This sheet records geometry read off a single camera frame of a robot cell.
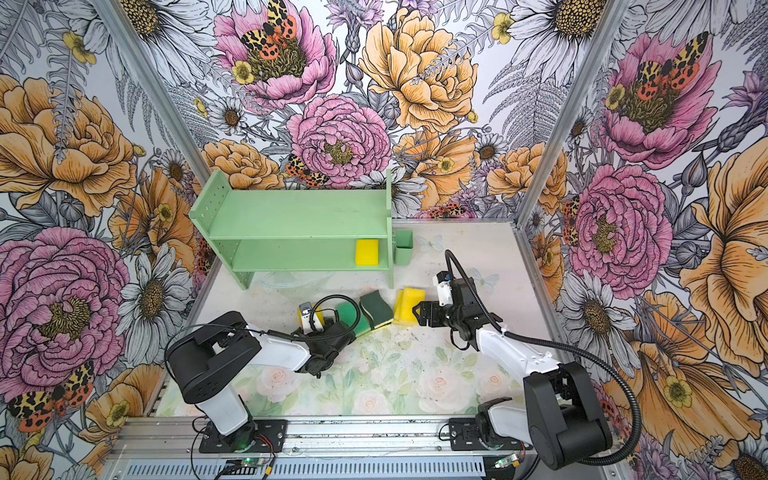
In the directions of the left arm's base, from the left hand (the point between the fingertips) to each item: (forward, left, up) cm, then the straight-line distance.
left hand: (315, 331), depth 94 cm
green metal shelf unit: (+15, +3, +29) cm, 33 cm away
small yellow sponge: (-2, -4, +14) cm, 15 cm away
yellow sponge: (+18, -16, +16) cm, 29 cm away
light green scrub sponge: (-2, -12, +15) cm, 19 cm away
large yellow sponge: (+6, -28, +8) cm, 30 cm away
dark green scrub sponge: (+4, -19, +6) cm, 20 cm away
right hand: (0, -33, +8) cm, 34 cm away
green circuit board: (-33, +10, +1) cm, 35 cm away
